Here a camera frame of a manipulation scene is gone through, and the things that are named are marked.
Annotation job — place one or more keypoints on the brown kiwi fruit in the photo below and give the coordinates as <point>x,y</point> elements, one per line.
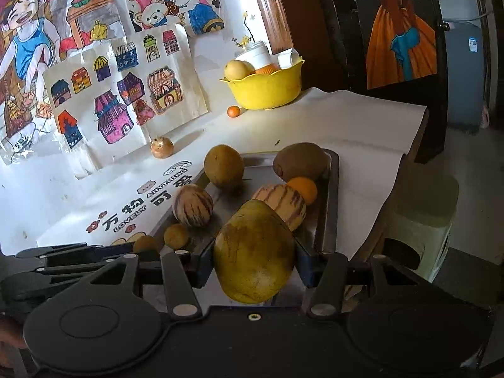
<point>302,159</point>

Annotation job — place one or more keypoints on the brown-yellow oval mango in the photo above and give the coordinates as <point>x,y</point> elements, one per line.
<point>224,167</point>

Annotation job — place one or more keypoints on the grey refrigerator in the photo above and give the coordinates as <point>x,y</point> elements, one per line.
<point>465,55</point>

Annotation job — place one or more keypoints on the striped pepino melon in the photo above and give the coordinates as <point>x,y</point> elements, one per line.
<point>193,206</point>
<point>285,201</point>

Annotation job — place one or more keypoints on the lady in orange dress painting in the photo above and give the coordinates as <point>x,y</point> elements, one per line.
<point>402,46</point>

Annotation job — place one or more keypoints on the white cup in bowl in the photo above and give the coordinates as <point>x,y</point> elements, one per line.
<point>256,54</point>

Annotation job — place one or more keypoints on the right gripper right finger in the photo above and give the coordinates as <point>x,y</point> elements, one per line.
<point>324,277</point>

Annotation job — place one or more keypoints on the pale green stool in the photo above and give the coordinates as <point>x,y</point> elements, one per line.
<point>417,234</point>

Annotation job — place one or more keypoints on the small brown longan fruit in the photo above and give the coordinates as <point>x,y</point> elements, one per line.
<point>177,236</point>

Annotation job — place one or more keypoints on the white printed table cloth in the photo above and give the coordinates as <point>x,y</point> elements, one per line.
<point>365,140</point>

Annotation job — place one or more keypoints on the orange tangerine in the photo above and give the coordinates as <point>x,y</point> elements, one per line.
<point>306,187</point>

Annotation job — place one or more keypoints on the yellow-green pear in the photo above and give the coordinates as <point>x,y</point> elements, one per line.
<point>253,254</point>

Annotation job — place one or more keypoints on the houses drawing paper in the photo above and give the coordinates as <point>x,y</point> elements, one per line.
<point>112,99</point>

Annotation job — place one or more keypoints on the wooden door frame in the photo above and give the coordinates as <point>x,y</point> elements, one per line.
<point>276,25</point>

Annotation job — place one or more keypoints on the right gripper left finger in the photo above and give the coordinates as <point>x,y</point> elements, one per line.
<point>181,301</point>

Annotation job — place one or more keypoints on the yellow plastic bowl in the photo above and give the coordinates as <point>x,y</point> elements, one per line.
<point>265,91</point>

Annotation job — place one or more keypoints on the boy with fan drawing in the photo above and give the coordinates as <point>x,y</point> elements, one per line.
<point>36,35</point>

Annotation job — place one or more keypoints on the small tangerine near bowl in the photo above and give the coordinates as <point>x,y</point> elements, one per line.
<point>233,111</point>

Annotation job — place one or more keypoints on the orange fruit in bowl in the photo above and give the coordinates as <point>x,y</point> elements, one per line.
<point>268,69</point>

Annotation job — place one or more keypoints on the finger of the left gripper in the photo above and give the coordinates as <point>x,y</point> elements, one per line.
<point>75,263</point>
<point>63,247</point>

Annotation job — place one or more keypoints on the yellow pear in bowl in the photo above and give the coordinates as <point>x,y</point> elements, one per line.
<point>237,70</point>

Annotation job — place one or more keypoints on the metal baking tray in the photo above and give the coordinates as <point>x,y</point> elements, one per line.
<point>317,231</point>

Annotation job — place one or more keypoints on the striped round melon back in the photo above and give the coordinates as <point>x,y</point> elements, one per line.
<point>161,147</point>

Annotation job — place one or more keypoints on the yellow flower twig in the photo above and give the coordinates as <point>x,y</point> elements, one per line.
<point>246,40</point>

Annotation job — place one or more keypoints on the person's left hand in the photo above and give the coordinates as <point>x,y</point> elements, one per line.
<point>10,336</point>

